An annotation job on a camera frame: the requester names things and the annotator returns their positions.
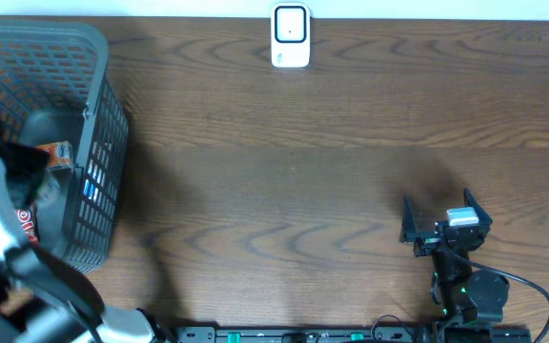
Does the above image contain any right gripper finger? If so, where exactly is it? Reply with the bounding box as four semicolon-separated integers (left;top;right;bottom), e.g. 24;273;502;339
463;188;493;225
399;196;438;243

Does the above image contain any orange tissue pack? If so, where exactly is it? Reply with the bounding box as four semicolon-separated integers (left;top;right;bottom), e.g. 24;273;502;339
36;141;74;171

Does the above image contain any red Top chocolate bar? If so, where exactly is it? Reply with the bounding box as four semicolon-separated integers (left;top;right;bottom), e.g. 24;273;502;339
16;210;39;244

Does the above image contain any white Panadol box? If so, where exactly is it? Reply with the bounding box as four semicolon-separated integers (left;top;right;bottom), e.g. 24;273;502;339
83;142;112;206

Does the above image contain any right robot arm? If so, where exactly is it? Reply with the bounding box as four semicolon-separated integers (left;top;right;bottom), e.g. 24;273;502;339
400;190;510;342

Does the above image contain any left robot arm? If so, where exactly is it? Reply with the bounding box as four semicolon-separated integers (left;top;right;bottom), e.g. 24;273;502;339
0;124;173;342

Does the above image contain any white barcode scanner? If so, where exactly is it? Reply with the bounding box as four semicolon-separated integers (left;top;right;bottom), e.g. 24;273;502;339
271;2;311;69

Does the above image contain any grey plastic shopping basket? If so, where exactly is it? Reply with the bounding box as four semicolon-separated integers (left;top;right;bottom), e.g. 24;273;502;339
0;19;129;273

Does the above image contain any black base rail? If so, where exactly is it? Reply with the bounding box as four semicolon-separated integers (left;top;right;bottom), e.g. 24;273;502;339
171;326;532;343

